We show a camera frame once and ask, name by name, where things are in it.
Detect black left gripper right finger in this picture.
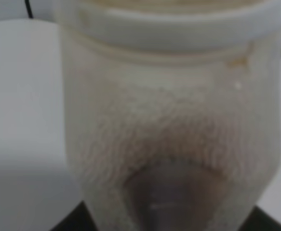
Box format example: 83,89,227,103
247,206,281,231

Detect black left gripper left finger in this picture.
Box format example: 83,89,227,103
51,202,97,231

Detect clear bottle with pink label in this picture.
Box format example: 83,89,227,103
55,0,281,231

